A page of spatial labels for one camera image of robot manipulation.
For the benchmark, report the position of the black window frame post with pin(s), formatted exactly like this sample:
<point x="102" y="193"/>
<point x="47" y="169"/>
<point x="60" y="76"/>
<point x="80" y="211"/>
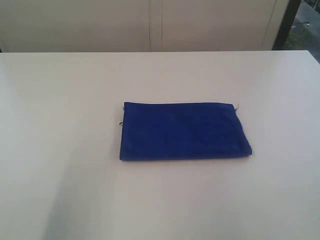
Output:
<point x="286" y="24"/>

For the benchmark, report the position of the blue towel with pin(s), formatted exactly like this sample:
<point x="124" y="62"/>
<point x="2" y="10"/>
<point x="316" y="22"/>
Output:
<point x="182" y="131"/>

